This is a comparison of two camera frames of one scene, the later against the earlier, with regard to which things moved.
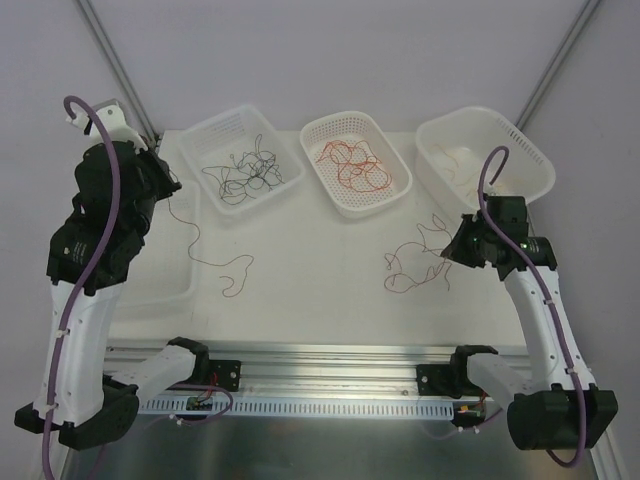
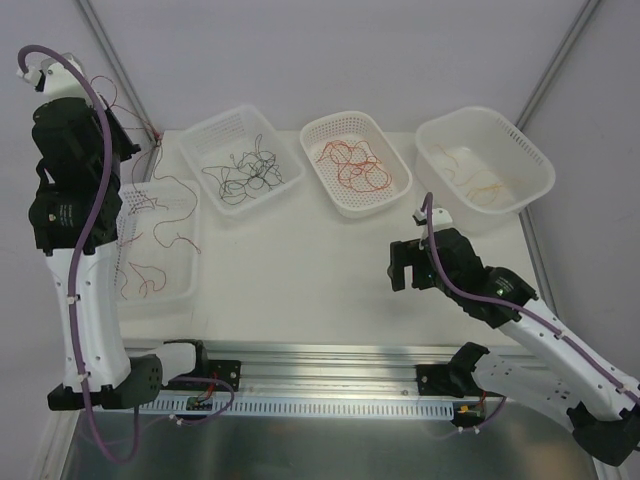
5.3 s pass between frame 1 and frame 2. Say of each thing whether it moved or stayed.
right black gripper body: moved
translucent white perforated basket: stayed
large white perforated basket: stayed
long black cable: stayed
